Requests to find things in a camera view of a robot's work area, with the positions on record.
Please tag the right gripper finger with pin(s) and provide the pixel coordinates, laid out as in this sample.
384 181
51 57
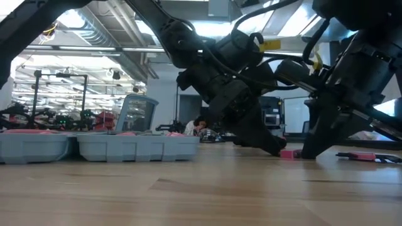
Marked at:
345 125
320 132

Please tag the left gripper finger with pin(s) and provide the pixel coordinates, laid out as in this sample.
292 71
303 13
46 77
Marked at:
254 138
267 132

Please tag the black work glove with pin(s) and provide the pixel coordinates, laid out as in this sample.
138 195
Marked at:
282 142

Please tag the small pink tool piece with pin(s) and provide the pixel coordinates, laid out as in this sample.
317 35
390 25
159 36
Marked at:
290 153

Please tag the small pink black-tipped tool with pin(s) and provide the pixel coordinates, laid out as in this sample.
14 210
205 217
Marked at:
361 156

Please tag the grey plastic tool case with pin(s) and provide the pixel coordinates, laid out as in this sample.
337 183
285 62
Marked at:
135 149

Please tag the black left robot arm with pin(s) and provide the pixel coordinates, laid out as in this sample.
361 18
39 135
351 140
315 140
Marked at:
176 37

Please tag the other-station black robot arm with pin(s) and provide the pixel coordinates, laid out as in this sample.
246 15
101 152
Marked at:
171 127
69 122
19 117

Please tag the red tool cabinet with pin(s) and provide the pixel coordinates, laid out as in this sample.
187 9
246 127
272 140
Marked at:
105 120

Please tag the silver oven appliance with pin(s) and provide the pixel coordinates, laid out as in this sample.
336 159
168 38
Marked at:
270 119

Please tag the clear plastic bag pile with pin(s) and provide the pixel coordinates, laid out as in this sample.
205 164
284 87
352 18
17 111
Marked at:
364 135

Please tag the black equipment cabinet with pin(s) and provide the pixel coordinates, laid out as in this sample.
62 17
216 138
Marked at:
271 106

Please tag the whiteboard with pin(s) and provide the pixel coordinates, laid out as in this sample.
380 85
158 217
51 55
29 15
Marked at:
295 116

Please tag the person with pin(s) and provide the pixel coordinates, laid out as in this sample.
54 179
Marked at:
190 127

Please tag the black ceiling spotlight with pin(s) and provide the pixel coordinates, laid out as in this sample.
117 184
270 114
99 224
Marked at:
135 89
116 75

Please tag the long tube ceiling light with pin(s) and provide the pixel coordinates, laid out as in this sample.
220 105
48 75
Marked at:
94 48

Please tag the black round ceiling fixture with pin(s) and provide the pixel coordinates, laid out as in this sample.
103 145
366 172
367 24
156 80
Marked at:
48 29

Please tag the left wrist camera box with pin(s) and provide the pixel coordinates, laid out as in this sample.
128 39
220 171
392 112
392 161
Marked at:
235 50

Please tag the white-frame mesh office chair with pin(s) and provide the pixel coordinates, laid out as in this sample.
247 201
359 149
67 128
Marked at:
136 113

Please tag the black rig frame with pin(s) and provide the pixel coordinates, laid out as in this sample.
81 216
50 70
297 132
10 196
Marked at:
35 94

